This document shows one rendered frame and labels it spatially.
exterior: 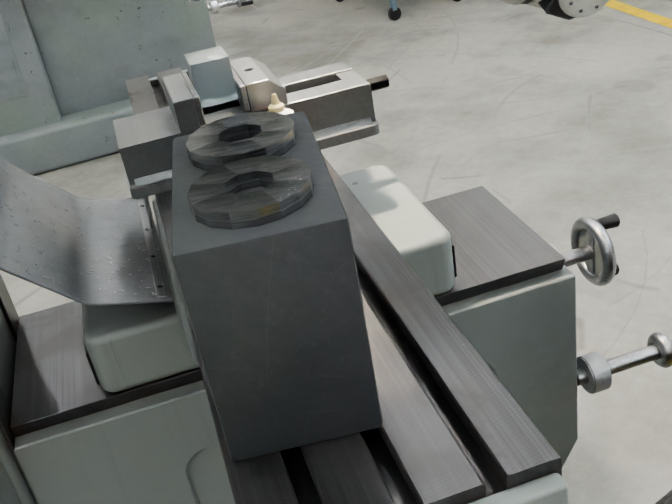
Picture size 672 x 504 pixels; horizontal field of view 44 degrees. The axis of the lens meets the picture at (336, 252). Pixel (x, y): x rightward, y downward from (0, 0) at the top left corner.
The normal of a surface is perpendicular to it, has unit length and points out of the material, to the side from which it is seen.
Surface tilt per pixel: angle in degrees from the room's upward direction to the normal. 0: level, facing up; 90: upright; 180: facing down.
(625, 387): 0
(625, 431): 0
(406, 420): 0
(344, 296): 90
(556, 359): 90
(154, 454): 90
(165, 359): 90
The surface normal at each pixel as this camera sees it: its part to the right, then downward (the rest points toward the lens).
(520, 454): -0.15, -0.85
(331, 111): 0.29, 0.44
